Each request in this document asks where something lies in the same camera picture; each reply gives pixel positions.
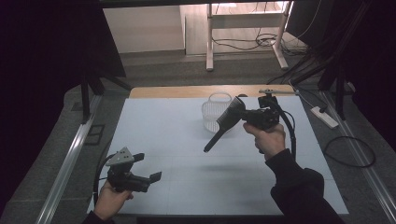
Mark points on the aluminium rail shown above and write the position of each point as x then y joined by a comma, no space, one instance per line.
68,165
367,161

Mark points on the person's right hand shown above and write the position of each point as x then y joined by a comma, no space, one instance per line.
271,140

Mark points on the black comb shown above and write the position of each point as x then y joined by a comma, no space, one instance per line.
229,116

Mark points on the white desk frame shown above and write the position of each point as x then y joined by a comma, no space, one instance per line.
210,40

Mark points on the black curtain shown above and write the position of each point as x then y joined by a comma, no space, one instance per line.
379,62
37,62

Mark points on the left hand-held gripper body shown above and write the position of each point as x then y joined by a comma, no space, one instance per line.
127,182

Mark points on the person's left hand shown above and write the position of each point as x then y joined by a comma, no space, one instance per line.
107,202

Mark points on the white plastic basket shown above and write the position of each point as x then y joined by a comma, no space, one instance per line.
211,112

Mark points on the black metal stand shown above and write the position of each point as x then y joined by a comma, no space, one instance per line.
341,93
85,99

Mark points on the white power strip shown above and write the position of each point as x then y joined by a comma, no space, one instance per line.
325,117

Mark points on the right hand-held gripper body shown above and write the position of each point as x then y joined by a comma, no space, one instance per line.
264,119

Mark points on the light blue table mat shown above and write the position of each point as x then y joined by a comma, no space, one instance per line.
174,149

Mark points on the wooden table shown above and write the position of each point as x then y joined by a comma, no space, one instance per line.
174,91

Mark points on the white leaning panel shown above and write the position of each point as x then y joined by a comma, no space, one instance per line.
196,34

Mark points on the black plug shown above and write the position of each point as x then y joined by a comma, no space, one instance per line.
323,108

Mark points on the small dark round table fitting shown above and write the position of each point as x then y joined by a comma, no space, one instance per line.
242,95

